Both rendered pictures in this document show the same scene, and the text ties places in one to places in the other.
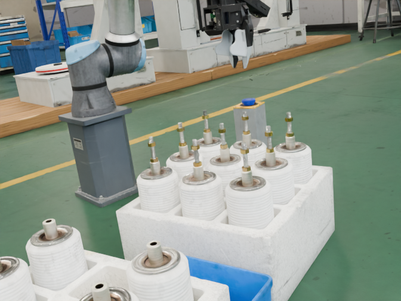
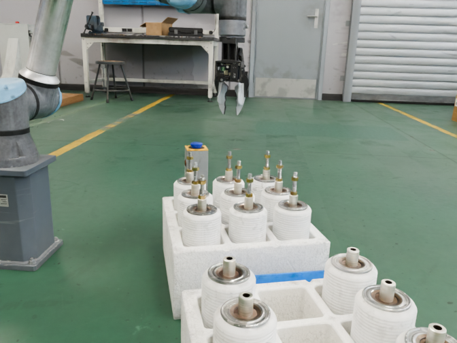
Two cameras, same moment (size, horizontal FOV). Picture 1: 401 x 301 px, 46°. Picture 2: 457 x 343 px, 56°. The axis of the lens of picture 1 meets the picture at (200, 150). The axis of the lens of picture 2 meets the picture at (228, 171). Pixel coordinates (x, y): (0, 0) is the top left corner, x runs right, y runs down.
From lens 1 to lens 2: 84 cm
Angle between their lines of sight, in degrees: 45
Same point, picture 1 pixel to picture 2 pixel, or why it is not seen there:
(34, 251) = (237, 289)
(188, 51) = not seen: outside the picture
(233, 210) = (292, 227)
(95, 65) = (26, 107)
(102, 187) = (32, 247)
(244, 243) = (309, 250)
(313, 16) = not seen: hidden behind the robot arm
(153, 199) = (211, 233)
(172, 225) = (242, 251)
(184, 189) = (249, 217)
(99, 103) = (30, 150)
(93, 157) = (25, 214)
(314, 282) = not seen: hidden behind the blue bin
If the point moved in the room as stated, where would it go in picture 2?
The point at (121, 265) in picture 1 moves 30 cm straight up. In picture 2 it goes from (271, 287) to (280, 139)
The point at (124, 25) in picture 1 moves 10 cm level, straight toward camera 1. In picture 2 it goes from (53, 65) to (73, 67)
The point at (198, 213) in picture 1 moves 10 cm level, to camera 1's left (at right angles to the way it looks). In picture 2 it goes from (258, 237) to (230, 249)
